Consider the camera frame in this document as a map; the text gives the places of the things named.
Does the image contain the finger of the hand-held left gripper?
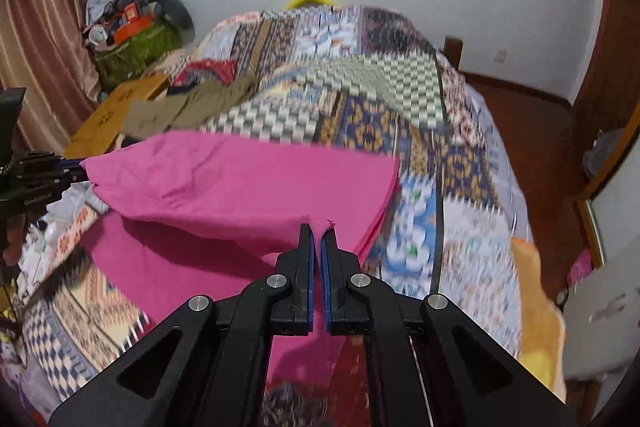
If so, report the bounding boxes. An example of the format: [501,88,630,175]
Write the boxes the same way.
[14,167,91,208]
[19,150,85,171]

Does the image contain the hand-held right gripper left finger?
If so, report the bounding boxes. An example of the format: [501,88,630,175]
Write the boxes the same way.
[47,223,317,427]

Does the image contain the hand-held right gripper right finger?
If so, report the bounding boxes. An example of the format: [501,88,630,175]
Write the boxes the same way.
[320,227,577,427]

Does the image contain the pink pants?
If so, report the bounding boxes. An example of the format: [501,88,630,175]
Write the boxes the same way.
[80,130,402,390]

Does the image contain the olive pants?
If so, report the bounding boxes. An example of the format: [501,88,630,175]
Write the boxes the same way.
[121,75,259,141]

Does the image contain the wooden board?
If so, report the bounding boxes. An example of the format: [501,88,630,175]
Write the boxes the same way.
[64,74,172,158]

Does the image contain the striped brown curtain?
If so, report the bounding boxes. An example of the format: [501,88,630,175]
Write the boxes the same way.
[0,0,103,150]

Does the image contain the green patterned basket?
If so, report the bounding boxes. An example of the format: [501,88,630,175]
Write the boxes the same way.
[94,24,184,91]

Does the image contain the orange box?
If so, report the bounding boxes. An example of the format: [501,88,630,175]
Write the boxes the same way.
[111,18,154,46]

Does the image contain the patchwork printed blanket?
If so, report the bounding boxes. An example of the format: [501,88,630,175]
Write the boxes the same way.
[0,3,528,427]

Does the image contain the red patterned cloth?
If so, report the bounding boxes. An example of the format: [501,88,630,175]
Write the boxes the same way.
[184,59,239,87]

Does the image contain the grey curved pillow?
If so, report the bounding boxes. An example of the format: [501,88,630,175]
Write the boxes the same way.
[144,0,197,46]

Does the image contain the orange fleece blanket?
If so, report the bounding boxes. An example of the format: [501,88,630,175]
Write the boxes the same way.
[509,236,569,404]

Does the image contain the small pink object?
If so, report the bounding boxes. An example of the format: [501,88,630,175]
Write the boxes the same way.
[567,249,594,286]

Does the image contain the wooden bedpost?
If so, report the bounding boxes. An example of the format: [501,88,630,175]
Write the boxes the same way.
[443,36,464,70]

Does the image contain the white round object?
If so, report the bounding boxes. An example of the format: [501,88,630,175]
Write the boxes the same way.
[561,252,640,382]

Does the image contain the frosted sliding wardrobe door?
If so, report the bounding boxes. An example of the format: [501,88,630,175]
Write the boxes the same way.
[574,99,640,269]

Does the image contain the dark wooden door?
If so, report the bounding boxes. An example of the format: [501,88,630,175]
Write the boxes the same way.
[570,0,640,158]

